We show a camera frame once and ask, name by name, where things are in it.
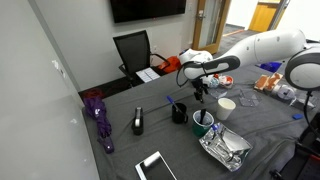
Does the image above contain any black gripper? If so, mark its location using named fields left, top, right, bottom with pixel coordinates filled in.
left=191, top=78, right=210, bottom=104

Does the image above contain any white paper cup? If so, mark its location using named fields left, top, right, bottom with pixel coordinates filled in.
left=216, top=97, right=237, bottom=121

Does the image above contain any black marker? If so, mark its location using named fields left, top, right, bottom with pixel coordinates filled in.
left=198, top=108, right=208, bottom=124

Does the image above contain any teal round item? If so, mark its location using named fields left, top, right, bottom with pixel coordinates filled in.
left=207, top=75, right=220, bottom=89

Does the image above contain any blue pen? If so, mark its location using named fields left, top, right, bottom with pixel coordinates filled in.
left=165, top=95, right=182, bottom=113

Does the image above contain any black mug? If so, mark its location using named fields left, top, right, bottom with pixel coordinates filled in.
left=171, top=102, right=190, bottom=125

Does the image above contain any red and white item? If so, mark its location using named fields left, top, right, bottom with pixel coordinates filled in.
left=213, top=73, right=235, bottom=90

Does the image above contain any green mug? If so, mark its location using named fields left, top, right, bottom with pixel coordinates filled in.
left=191, top=109, right=215, bottom=138

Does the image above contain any blue capped marker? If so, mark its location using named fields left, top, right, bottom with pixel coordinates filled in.
left=210, top=123, right=220, bottom=139

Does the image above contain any white paper sheet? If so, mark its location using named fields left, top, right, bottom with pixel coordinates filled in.
left=135, top=67, right=161, bottom=84

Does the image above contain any gray tablecloth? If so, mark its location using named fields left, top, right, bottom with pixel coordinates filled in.
left=81, top=61, right=320, bottom=180

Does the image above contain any silver foil bag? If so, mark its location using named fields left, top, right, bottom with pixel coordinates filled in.
left=198, top=122, right=254, bottom=172

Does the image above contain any orange snack bag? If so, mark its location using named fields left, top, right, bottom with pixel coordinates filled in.
left=266, top=72, right=284, bottom=91
left=253, top=74, right=270, bottom=92

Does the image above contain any black tape dispenser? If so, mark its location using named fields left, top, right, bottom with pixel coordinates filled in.
left=131, top=106, right=145, bottom=136

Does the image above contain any wooden framed door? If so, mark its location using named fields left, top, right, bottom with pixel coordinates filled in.
left=192, top=0, right=232, bottom=57

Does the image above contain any blue bin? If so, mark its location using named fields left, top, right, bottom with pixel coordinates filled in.
left=258, top=61, right=283, bottom=73

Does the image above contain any black mesh office chair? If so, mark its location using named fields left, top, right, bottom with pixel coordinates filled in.
left=112, top=29, right=171, bottom=88

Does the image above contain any white framed tablet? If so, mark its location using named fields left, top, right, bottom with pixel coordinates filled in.
left=134, top=150, right=178, bottom=180

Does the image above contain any white tape roll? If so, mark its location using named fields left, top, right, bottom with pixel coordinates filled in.
left=277, top=84, right=297, bottom=101

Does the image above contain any yellow door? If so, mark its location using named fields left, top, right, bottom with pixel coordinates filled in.
left=248, top=0, right=280, bottom=33

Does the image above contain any purple folded umbrella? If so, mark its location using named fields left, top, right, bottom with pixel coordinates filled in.
left=82, top=96, right=115, bottom=154

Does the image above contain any pale rectangular box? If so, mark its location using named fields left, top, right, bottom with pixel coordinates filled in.
left=289, top=94, right=316, bottom=112

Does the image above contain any dark red bundle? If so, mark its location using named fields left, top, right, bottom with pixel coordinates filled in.
left=83, top=88, right=105, bottom=100

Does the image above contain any gray metal pole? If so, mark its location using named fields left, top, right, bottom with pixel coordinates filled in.
left=267, top=0, right=289, bottom=32

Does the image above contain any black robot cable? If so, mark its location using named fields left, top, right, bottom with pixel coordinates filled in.
left=175, top=63, right=189, bottom=88

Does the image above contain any black wall television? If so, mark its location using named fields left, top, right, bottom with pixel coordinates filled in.
left=109, top=0, right=188, bottom=24

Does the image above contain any white wall fitting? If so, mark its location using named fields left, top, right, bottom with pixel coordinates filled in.
left=51, top=59, right=66, bottom=78

